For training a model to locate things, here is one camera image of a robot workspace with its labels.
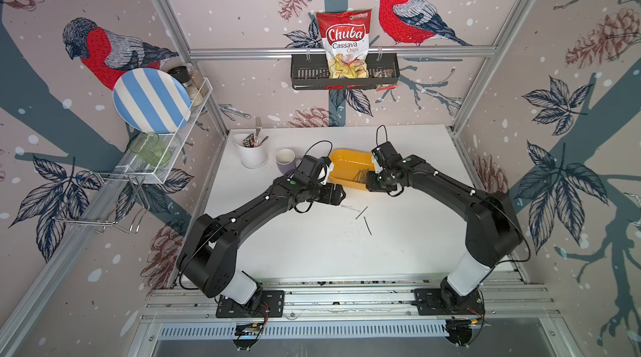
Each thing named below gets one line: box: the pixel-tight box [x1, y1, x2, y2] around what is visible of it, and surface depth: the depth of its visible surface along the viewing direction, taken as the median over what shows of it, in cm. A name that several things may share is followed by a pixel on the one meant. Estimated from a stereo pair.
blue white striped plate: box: [112, 67, 192, 135], surface depth 74 cm
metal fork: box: [253, 115, 263, 147], surface depth 109 cm
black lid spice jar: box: [166, 65, 204, 108], surface depth 83 cm
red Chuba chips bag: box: [316, 9, 373, 80], surface depth 83 cm
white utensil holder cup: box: [231, 132, 268, 169], surface depth 106 cm
